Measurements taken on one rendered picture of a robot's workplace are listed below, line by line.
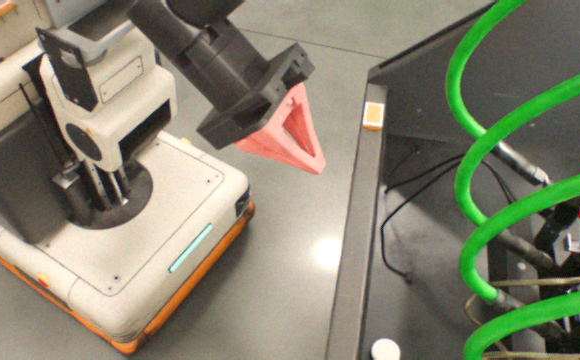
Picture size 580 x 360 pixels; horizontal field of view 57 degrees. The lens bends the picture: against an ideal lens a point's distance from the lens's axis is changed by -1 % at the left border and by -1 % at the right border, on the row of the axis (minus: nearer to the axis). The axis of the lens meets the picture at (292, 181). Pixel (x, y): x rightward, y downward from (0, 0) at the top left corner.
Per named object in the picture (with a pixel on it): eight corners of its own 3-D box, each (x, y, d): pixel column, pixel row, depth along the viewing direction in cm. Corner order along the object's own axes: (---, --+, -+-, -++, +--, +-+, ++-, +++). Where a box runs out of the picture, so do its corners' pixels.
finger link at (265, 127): (325, 191, 44) (246, 108, 41) (272, 208, 49) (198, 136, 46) (353, 136, 48) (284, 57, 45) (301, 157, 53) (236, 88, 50)
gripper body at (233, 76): (280, 107, 39) (208, 30, 37) (208, 146, 47) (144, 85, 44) (315, 57, 43) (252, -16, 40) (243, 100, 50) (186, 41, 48)
